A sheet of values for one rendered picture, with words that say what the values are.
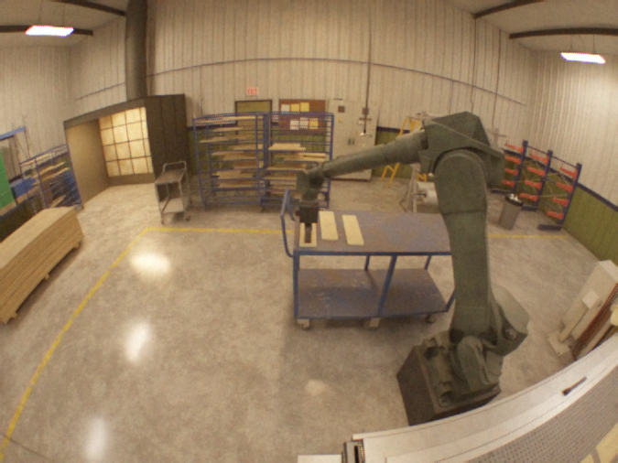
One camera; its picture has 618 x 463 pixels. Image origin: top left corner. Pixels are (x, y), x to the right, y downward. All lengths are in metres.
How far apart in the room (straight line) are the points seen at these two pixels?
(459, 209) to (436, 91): 6.87
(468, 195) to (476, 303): 0.53
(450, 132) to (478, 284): 0.70
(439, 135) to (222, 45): 6.76
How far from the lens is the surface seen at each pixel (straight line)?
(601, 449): 2.19
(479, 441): 1.51
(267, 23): 7.33
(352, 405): 2.28
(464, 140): 1.19
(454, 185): 1.11
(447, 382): 1.86
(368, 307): 2.53
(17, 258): 4.77
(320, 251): 1.89
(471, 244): 1.17
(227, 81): 7.29
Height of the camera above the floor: 2.10
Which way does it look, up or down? 30 degrees down
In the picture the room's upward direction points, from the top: 2 degrees clockwise
